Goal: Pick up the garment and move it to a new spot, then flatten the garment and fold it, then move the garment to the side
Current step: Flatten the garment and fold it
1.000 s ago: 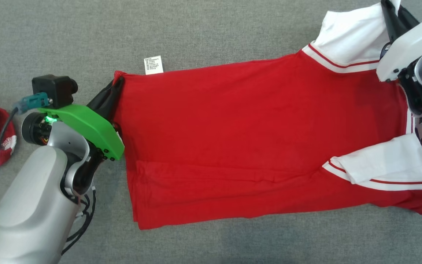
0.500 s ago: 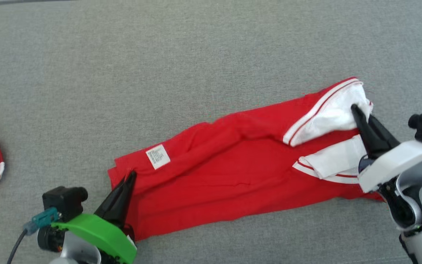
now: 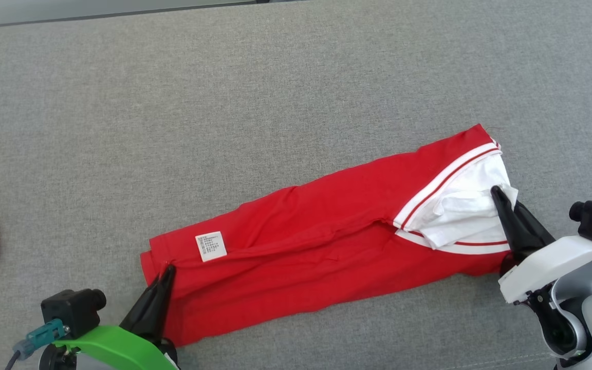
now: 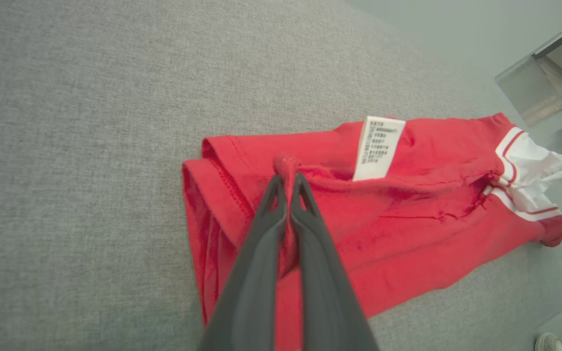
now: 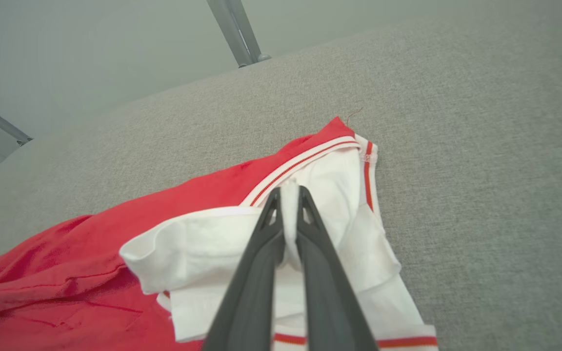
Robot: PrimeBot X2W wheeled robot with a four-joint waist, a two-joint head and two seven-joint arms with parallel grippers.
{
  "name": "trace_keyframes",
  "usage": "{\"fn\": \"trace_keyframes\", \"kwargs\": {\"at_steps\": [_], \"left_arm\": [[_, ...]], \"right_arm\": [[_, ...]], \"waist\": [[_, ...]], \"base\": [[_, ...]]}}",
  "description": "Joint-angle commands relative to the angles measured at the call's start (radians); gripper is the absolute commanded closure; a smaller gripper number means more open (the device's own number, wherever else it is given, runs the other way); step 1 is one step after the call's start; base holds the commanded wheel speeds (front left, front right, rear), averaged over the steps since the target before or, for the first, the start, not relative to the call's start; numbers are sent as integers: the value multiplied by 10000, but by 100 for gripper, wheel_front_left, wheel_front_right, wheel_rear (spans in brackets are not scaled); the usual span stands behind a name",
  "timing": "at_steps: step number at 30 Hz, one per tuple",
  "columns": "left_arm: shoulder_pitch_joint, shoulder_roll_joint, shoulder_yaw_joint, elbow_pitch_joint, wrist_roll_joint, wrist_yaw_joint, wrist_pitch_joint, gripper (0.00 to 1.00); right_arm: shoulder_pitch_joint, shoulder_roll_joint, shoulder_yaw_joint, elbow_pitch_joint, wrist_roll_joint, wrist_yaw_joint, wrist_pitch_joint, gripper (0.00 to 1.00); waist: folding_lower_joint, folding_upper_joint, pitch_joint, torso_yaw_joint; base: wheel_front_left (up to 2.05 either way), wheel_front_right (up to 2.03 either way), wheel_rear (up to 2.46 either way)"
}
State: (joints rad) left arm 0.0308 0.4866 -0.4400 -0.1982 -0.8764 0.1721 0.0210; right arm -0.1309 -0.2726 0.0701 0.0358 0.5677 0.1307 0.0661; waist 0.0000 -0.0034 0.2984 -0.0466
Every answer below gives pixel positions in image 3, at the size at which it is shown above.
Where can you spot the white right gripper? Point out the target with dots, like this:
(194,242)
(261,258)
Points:
(548,262)

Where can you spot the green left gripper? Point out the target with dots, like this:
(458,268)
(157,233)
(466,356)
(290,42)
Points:
(116,349)

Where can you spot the red garment thin-striped white trim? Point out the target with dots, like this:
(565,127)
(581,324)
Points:
(327,231)

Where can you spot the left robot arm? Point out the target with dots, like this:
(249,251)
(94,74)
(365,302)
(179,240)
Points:
(57,359)

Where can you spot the grey fabric sofa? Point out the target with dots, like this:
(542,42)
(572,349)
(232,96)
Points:
(224,103)

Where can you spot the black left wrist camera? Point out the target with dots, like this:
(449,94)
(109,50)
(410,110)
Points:
(70,308)

